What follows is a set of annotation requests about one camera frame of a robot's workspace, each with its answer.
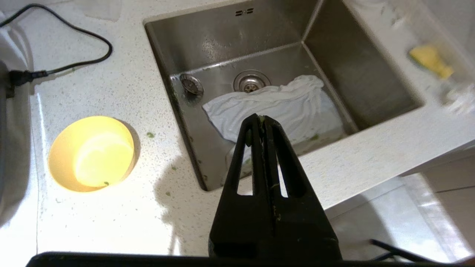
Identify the black rice cooker body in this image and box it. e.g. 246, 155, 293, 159
0, 59, 33, 227

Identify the black power cord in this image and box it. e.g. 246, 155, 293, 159
0, 3, 113, 98

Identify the small yellow object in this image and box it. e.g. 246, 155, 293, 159
409, 44, 455, 79

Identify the metal drain strainer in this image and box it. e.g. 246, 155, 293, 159
179, 73, 205, 98

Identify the round sink drain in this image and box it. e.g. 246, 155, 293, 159
233, 69, 272, 93

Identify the white cloth in sink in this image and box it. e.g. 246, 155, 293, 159
202, 75, 344, 149

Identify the yellow bowl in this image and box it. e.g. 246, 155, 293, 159
47, 115, 135, 193

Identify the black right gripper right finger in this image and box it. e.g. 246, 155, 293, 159
263, 116, 342, 260

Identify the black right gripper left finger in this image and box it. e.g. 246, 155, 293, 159
208, 113, 275, 260

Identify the thin black bar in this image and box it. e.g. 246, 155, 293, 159
369, 239, 440, 264

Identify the stainless steel sink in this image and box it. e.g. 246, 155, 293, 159
144, 0, 426, 192

